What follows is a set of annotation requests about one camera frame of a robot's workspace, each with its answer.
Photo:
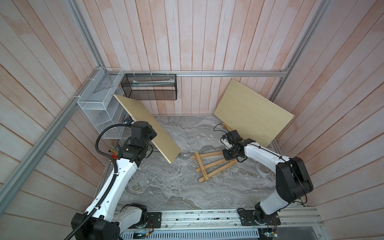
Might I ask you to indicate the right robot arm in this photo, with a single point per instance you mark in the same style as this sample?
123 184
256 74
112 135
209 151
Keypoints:
292 178

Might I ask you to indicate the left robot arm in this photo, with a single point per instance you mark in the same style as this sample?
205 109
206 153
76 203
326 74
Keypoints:
99 221

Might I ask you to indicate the wooden easel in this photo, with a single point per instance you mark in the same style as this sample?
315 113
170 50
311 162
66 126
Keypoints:
226 128
203 168

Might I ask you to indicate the white wire mesh shelf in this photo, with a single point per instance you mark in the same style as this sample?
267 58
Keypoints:
97 100

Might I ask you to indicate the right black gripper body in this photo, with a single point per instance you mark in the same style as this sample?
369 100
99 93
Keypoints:
229 153

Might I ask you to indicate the clear round dish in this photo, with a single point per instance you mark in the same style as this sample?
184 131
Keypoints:
263 170

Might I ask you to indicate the aluminium frame horizontal bar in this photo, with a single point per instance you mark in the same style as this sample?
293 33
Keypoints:
233 73

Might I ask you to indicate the cup of coloured pencils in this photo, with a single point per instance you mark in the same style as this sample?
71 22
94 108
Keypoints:
113 153

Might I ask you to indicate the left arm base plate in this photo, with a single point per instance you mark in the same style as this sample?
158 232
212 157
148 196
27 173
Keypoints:
153 219

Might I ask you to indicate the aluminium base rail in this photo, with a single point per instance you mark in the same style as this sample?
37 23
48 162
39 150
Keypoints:
198 217

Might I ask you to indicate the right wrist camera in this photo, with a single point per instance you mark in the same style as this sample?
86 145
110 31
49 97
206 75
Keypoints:
225 142

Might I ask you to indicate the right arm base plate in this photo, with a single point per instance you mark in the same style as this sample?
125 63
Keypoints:
257 218

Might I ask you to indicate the black mesh basket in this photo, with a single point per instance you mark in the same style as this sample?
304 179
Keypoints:
150 87

